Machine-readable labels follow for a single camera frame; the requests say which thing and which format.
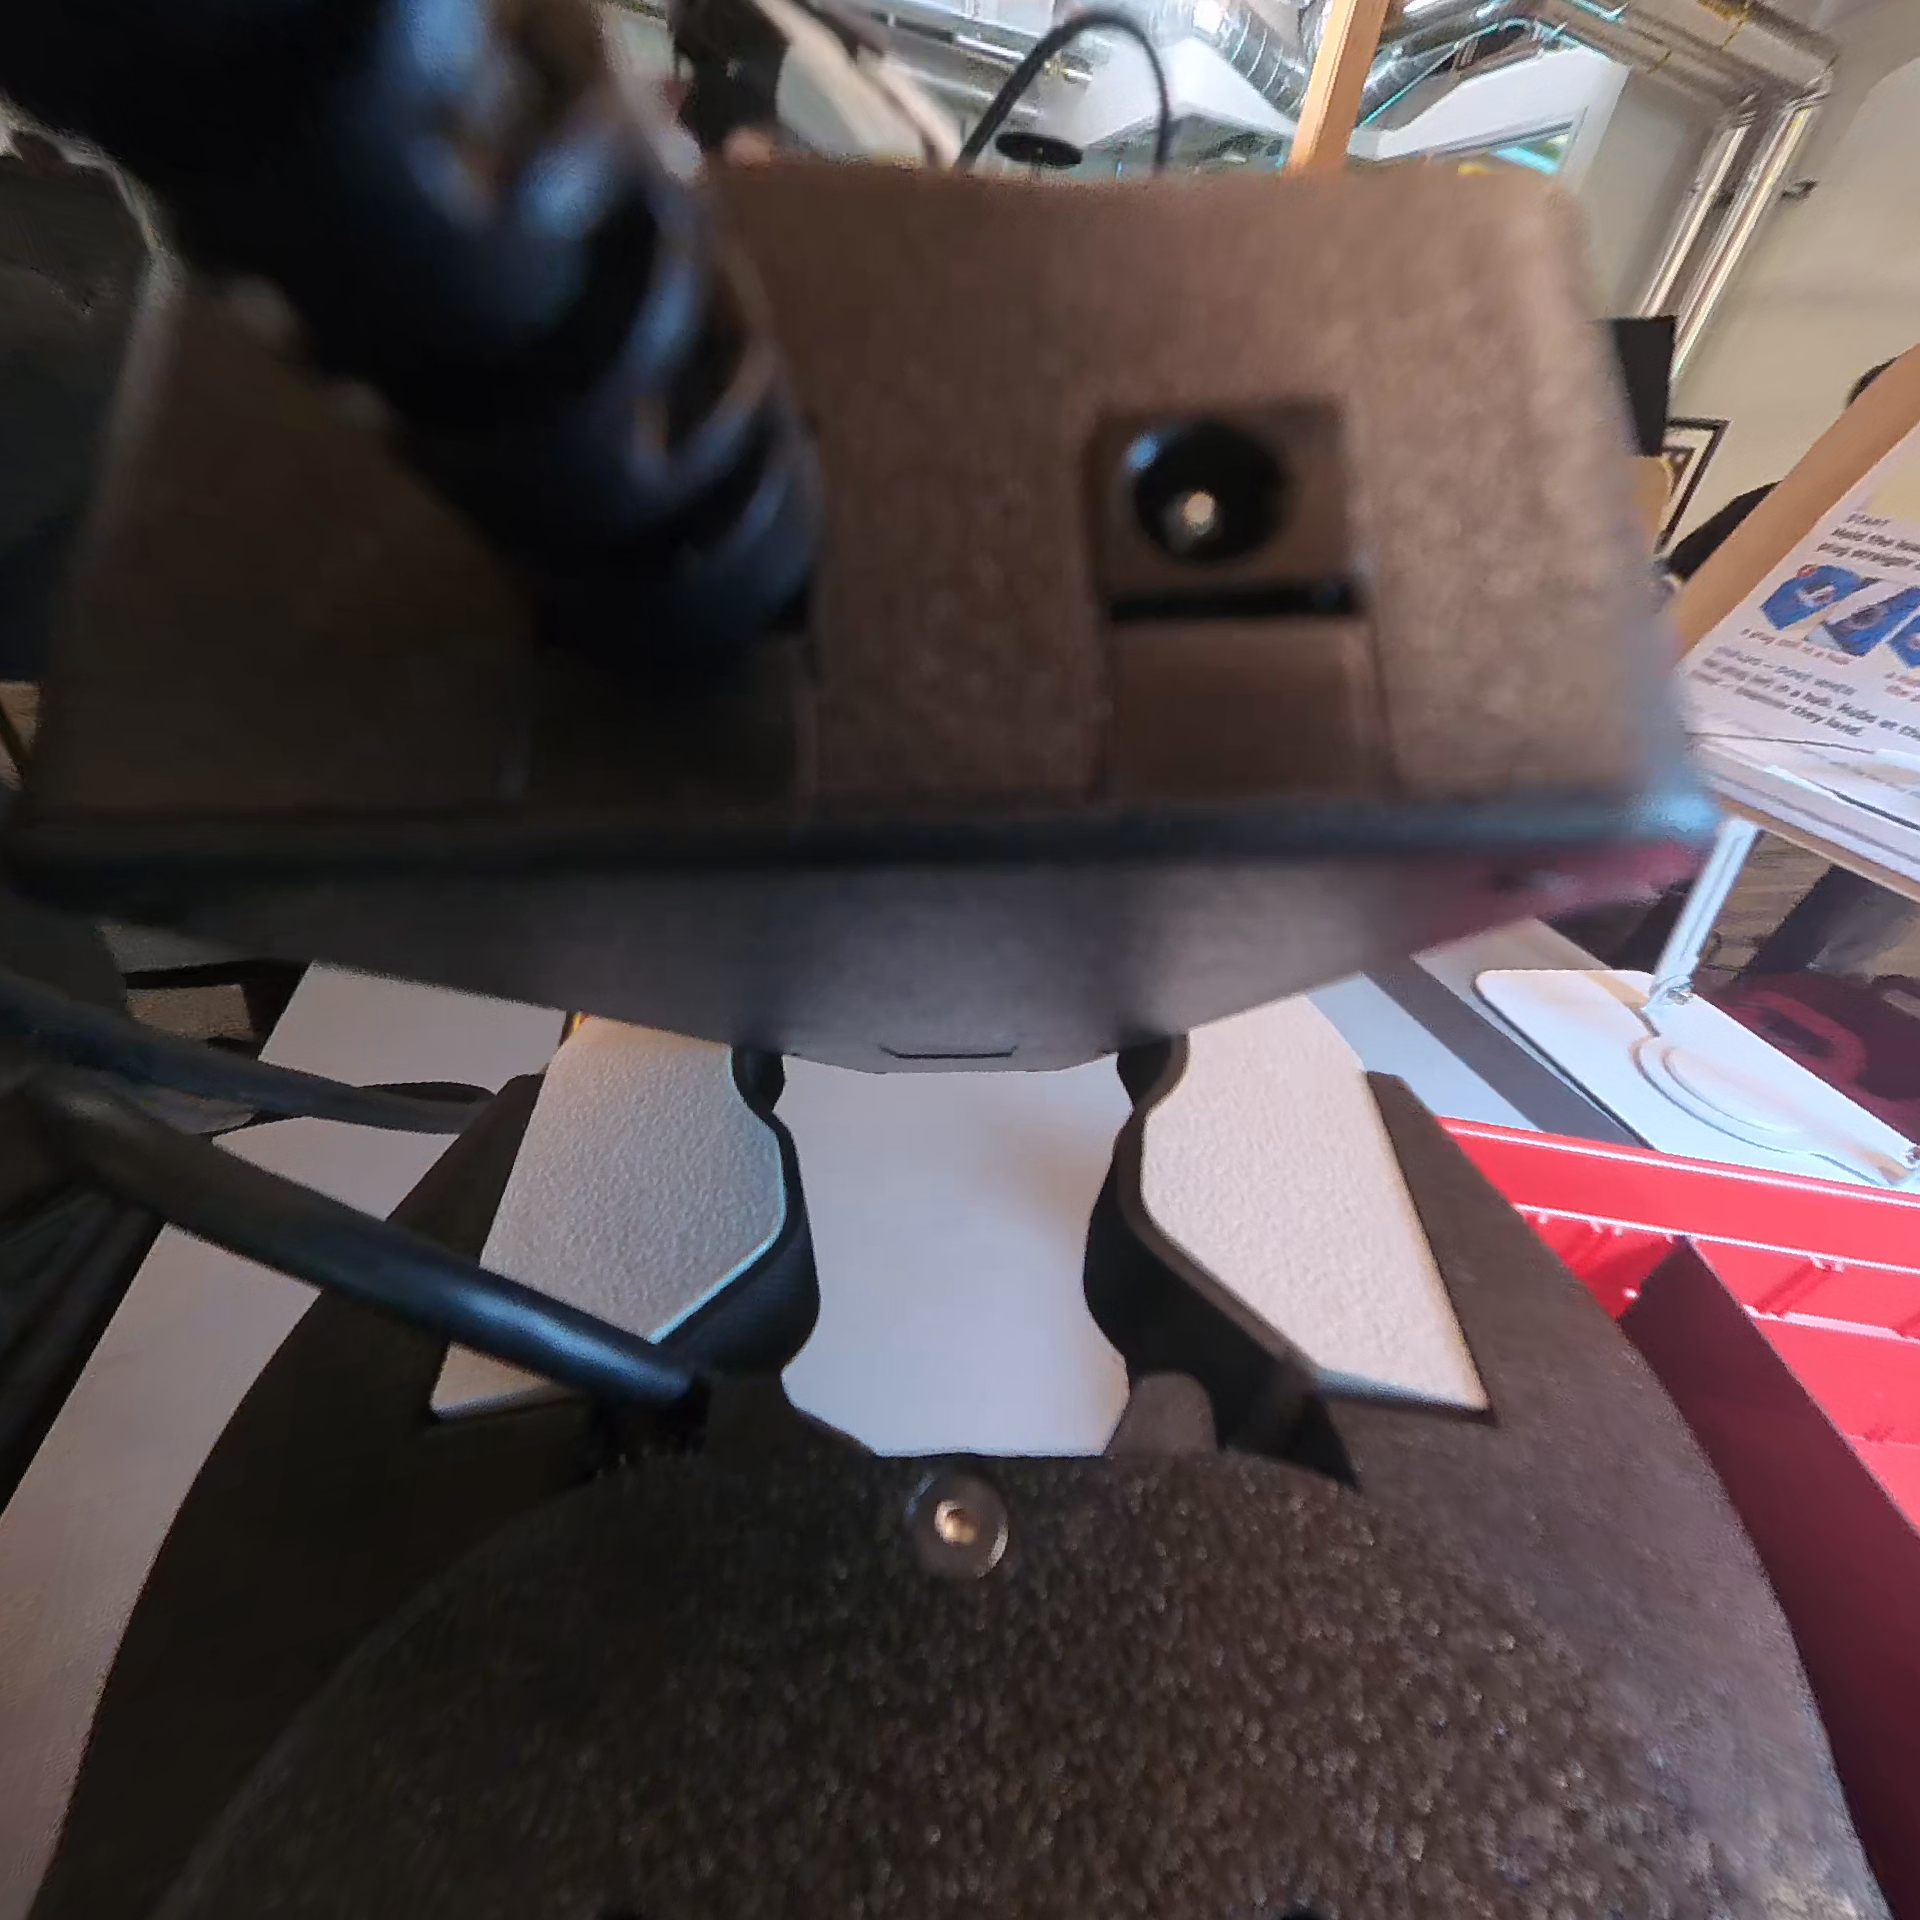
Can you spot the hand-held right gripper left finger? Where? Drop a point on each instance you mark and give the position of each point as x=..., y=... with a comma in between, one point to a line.
x=630, y=1170

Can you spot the long black usb hub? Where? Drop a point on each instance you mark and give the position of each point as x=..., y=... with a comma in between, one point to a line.
x=974, y=373

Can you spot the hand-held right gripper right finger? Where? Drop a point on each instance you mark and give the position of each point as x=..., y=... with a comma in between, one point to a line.
x=1276, y=1199

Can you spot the red plastic bin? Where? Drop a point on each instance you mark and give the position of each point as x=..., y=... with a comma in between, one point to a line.
x=1725, y=1244

